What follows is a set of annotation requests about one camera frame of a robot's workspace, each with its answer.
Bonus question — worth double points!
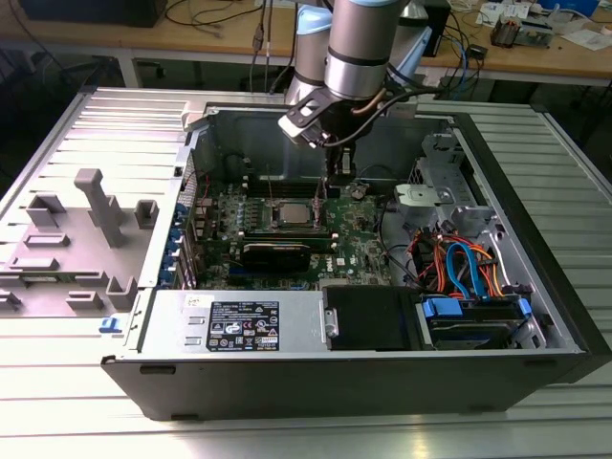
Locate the silver CPU with green edge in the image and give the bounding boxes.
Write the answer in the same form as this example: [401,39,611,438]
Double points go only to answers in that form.
[276,203,312,225]

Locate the black empty RAM slot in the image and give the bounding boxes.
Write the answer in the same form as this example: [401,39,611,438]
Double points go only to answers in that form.
[244,174,327,182]
[244,185,327,192]
[244,190,327,198]
[244,180,327,187]

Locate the CPU socket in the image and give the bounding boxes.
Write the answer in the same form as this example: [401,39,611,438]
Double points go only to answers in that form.
[267,198,322,230]

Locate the green motherboard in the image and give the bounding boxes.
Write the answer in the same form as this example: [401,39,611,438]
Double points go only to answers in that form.
[190,174,398,293]

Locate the upright black device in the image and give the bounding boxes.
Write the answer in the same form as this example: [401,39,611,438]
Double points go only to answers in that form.
[423,0,453,58]

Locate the black graphics card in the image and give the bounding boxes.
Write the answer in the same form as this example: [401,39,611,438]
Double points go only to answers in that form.
[238,241,312,274]

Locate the copper coil device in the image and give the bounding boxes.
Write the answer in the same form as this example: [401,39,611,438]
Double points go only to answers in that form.
[491,12,521,48]

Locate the white printed card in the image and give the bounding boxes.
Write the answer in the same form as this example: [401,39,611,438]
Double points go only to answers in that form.
[475,1,535,24]

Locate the wooden desk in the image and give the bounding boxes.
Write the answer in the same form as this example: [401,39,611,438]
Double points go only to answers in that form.
[0,0,300,90]
[415,0,612,97]

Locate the silver power supply with label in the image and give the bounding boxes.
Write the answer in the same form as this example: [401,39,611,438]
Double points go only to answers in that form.
[138,288,332,356]

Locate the grey metal device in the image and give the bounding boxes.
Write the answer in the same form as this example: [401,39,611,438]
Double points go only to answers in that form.
[518,18,556,49]

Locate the hard disk in blue carrier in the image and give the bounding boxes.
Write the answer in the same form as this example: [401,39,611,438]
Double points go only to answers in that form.
[416,294,536,351]

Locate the black and silver PC case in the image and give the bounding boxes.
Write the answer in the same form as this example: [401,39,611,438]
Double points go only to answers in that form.
[98,98,612,423]

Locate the white paper sheet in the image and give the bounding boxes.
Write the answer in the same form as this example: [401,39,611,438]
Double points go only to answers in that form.
[558,26,612,53]

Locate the large black box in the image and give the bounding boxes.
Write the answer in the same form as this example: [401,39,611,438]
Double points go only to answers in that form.
[18,0,168,29]

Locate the grey plastic parts rack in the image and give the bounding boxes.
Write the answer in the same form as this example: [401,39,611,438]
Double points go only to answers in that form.
[0,166,162,320]

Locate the white-faced wrist camera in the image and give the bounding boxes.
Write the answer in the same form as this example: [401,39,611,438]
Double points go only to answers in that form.
[277,92,334,148]

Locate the blue data wire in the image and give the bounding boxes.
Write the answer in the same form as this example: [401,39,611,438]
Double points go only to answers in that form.
[444,241,487,301]

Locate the orange power wire bundle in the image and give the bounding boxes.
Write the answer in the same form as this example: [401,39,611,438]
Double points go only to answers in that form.
[413,229,453,294]

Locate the orange data wire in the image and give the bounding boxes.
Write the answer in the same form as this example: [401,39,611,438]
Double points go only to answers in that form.
[470,243,506,298]

